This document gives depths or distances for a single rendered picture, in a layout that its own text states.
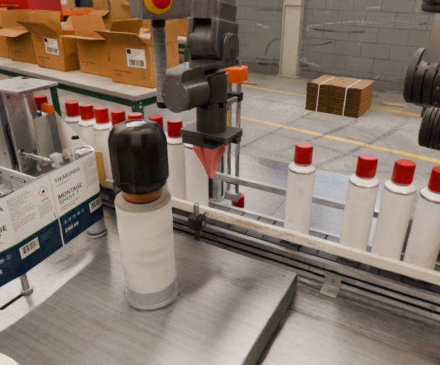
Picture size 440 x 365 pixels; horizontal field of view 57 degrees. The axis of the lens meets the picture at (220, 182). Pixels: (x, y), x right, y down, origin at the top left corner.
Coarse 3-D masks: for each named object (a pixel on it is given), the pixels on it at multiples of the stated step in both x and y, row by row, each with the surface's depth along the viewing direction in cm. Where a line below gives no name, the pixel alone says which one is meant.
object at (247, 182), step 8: (216, 176) 92; (224, 176) 91; (232, 176) 91; (240, 184) 90; (248, 184) 89; (256, 184) 88; (264, 184) 87; (272, 192) 87; (280, 192) 86; (320, 200) 82; (328, 200) 81; (336, 200) 81; (336, 208) 81; (376, 216) 77; (408, 224) 75
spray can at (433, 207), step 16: (432, 176) 65; (432, 192) 65; (416, 208) 68; (432, 208) 65; (416, 224) 68; (432, 224) 66; (416, 240) 69; (432, 240) 68; (416, 256) 70; (432, 256) 69
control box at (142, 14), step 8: (136, 0) 81; (144, 0) 79; (176, 0) 82; (184, 0) 82; (136, 8) 82; (144, 8) 80; (152, 8) 80; (168, 8) 82; (176, 8) 82; (184, 8) 83; (136, 16) 84; (144, 16) 81; (152, 16) 81; (160, 16) 82; (168, 16) 83; (176, 16) 84; (184, 16) 84
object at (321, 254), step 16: (176, 208) 95; (224, 208) 95; (224, 224) 88; (272, 224) 88; (272, 240) 83; (336, 240) 83; (320, 256) 78; (336, 256) 78; (400, 256) 78; (384, 272) 74; (432, 288) 70
